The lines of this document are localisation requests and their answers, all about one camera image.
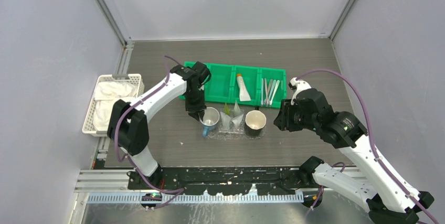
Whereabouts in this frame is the pink toothbrush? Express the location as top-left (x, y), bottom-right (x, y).
top-left (263, 78), bottom-right (269, 106)

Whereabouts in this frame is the green compartment bin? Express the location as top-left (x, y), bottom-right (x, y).
top-left (179, 61), bottom-right (288, 109)

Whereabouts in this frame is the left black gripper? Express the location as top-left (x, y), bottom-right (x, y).
top-left (184, 88), bottom-right (207, 121)

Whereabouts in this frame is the clear plastic bag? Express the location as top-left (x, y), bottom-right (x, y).
top-left (217, 109), bottom-right (245, 134)

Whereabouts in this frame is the light blue toothbrush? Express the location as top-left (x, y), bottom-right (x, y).
top-left (260, 78), bottom-right (264, 106)

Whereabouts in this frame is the pale blue toothbrush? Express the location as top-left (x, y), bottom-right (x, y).
top-left (269, 79), bottom-right (275, 99)

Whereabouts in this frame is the dark green mug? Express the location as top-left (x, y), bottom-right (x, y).
top-left (245, 106), bottom-right (267, 137)

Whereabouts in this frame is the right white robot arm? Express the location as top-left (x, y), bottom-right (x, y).
top-left (274, 88), bottom-right (434, 223)

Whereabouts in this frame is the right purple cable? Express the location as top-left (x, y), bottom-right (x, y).
top-left (295, 69), bottom-right (440, 224)

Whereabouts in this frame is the white red-cap toothpaste tube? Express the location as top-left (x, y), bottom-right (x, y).
top-left (231, 114), bottom-right (243, 130)

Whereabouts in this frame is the beige toothbrush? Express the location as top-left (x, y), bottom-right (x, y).
top-left (266, 79), bottom-right (273, 105)

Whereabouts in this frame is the white cloth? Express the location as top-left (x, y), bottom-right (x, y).
top-left (93, 81), bottom-right (138, 131)

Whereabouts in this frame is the blue mug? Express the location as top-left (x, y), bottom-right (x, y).
top-left (200, 107), bottom-right (220, 137)

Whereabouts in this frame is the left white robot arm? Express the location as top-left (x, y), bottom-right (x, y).
top-left (107, 61), bottom-right (211, 189)

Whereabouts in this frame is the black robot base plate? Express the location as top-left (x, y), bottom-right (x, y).
top-left (148, 166), bottom-right (321, 197)

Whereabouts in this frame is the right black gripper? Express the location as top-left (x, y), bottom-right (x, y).
top-left (273, 98), bottom-right (319, 132)

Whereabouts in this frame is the pale mint toothpaste tube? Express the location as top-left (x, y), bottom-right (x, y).
top-left (220, 111), bottom-right (231, 130)

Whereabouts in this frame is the white orange-print toothpaste tube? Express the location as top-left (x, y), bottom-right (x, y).
top-left (236, 73), bottom-right (251, 102)

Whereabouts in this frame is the yellow-green toothpaste tube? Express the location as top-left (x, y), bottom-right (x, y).
top-left (224, 103), bottom-right (230, 115)

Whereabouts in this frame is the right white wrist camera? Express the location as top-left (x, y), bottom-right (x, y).
top-left (289, 77), bottom-right (312, 105)

